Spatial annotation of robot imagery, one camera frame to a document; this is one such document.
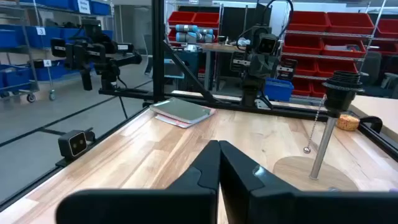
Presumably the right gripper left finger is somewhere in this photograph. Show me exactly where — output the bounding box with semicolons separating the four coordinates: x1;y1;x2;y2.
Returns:
55;139;222;224

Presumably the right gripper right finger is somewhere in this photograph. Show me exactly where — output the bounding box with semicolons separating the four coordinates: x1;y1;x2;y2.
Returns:
219;140;398;224

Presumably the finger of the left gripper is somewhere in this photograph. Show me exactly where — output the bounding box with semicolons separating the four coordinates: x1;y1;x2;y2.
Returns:
263;54;278;78
248;54;264;78

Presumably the table lamp with black socket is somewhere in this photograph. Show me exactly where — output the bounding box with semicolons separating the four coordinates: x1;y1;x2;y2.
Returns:
273;70;365;192

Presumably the red plastic storage bin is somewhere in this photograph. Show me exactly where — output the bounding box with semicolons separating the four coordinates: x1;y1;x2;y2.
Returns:
374;18;398;40
316;58;358;78
287;11;331;32
192;12;220;29
322;39;367;59
310;81;327;99
292;77;313;96
292;58;318;77
282;33;324;55
167;11;197;26
326;12;376;35

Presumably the blue plastic storage bin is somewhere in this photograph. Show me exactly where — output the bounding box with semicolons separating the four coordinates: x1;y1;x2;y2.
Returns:
0;29;20;49
264;77;295;102
90;0;111;16
30;60;68;82
59;27;85;44
26;26;62;49
0;64;32;91

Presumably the wooden workbench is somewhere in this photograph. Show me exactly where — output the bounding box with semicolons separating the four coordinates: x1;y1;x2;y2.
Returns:
198;42;249;91

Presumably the black divider panel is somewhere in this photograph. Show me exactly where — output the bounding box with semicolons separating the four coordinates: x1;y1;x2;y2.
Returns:
221;5;273;78

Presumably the grey office chair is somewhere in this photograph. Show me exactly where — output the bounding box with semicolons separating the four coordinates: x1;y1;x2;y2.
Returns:
360;51;383;88

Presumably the green notebook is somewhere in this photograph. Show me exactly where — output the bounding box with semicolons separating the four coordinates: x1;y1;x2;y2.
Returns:
149;97;216;124

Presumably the grey wheeled shelving cart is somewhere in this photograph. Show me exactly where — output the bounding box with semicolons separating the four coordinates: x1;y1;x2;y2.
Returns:
0;0;114;103

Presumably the metal ball pull chain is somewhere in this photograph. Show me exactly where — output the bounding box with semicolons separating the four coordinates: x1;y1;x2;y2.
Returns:
303;95;327;155

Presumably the small black depth camera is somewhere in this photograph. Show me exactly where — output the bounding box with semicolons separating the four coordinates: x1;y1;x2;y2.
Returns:
55;127;96;169

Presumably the chrome wire shelving rack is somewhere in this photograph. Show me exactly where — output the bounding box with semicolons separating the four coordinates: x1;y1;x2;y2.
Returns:
279;0;398;100

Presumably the black aluminium table frame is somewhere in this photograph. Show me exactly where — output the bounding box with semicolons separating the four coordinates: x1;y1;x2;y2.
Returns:
0;0;398;212

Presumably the black frame bracket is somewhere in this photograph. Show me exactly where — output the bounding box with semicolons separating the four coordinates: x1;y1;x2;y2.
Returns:
359;116;384;134

